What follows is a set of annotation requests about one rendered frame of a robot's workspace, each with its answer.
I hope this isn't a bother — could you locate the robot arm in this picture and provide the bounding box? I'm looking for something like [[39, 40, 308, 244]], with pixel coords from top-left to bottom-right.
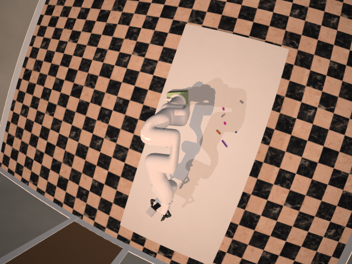
[[140, 94, 190, 205]]

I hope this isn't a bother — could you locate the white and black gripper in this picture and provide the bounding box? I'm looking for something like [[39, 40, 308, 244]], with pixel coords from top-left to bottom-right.
[[150, 198, 172, 221]]

